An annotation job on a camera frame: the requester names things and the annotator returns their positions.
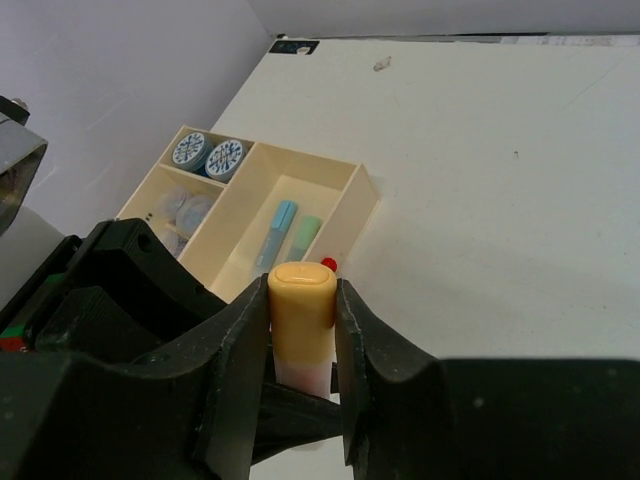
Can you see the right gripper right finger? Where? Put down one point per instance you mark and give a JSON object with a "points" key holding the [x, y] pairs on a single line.
{"points": [[409, 415]]}

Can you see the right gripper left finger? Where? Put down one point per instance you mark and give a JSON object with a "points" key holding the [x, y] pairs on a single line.
{"points": [[187, 410]]}

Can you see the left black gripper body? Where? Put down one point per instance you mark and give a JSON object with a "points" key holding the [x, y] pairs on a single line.
{"points": [[117, 293]]}

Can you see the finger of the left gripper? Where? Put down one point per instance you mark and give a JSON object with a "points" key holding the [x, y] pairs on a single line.
{"points": [[289, 418]]}

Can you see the paperclip jar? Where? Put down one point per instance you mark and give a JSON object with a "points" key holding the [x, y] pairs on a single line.
{"points": [[192, 213], [174, 240], [171, 201]]}

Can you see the orange highlighter cap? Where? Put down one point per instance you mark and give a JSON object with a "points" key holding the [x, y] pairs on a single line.
{"points": [[302, 312]]}

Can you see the blue white ink jar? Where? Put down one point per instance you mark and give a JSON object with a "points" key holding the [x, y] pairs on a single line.
{"points": [[224, 160], [191, 152]]}

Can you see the blue capped highlighter pen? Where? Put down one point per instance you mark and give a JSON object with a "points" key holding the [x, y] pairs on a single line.
{"points": [[278, 229]]}

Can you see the green highlighter pen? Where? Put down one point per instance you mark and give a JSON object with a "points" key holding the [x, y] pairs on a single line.
{"points": [[303, 238]]}

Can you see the orange highlighter pen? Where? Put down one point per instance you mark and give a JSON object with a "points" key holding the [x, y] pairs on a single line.
{"points": [[309, 378]]}

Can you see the beige wooden organizer tray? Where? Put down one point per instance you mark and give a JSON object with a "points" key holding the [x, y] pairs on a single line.
{"points": [[222, 251]]}

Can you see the left table logo sticker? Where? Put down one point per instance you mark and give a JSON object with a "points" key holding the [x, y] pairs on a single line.
{"points": [[294, 47]]}

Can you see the small white scrap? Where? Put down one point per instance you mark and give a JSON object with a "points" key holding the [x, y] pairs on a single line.
{"points": [[382, 64]]}

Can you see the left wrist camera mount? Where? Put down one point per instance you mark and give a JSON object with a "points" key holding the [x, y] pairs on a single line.
{"points": [[21, 153]]}

